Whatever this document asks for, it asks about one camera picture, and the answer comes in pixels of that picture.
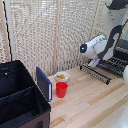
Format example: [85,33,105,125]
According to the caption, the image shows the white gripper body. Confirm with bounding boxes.
[87,57,101,69]

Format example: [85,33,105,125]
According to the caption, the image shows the white bowl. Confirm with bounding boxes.
[54,71,71,84]

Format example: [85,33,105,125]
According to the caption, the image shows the thin black pole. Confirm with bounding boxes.
[1,0,13,63]

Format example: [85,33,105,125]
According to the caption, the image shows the black fabric storage box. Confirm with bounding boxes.
[0,59,52,128]

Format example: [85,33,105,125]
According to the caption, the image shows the yellow food pieces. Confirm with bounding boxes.
[56,73,67,80]

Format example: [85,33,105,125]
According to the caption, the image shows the blue flat book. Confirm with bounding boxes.
[35,66,54,103]

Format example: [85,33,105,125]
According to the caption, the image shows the red plastic cup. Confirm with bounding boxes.
[55,81,69,99]

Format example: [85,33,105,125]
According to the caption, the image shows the woven beige folding screen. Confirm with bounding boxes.
[0,0,128,81]

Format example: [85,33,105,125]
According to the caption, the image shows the ribbed metal oven tray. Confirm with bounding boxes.
[98,56,128,77]

